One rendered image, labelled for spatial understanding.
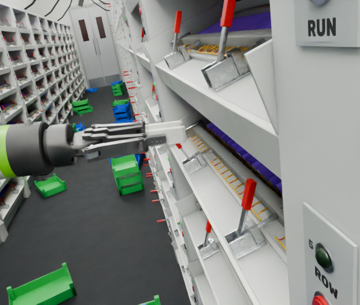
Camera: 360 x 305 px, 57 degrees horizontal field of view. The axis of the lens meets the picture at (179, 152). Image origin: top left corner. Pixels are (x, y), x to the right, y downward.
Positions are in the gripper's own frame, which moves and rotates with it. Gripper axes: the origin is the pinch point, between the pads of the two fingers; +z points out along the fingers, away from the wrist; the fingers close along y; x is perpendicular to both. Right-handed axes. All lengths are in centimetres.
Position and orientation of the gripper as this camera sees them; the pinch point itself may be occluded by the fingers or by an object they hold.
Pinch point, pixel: (165, 133)
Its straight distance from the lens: 61.0
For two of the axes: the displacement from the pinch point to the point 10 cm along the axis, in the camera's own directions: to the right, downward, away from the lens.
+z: 9.9, -1.2, 1.0
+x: -0.7, -9.1, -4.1
